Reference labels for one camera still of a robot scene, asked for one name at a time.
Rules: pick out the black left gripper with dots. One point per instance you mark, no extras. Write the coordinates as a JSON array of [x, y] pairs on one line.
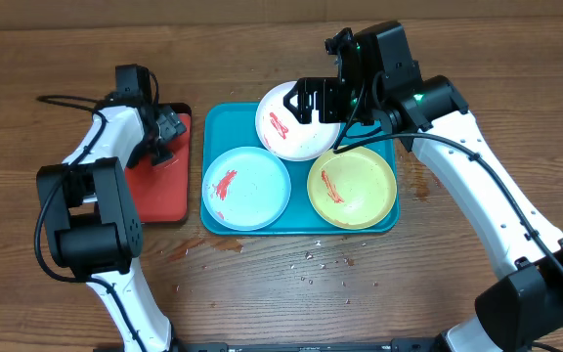
[[144, 150]]

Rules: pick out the dark tray with red liquid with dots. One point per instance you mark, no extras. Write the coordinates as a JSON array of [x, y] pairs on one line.
[[160, 192]]

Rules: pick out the light blue plate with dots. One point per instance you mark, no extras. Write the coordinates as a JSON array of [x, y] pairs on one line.
[[246, 189]]

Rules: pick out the white plate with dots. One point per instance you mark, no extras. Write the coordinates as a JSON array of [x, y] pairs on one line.
[[281, 134]]

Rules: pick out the yellow plate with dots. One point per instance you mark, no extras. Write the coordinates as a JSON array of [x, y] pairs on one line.
[[353, 190]]

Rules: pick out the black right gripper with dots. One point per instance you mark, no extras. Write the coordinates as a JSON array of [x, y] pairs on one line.
[[318, 92]]

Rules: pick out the teal plastic tray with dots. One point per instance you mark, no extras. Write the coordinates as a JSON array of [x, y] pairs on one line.
[[299, 218]]

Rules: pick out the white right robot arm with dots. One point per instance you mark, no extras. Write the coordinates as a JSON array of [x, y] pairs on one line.
[[379, 84]]

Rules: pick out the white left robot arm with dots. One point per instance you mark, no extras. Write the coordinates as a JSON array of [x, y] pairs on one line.
[[89, 220]]

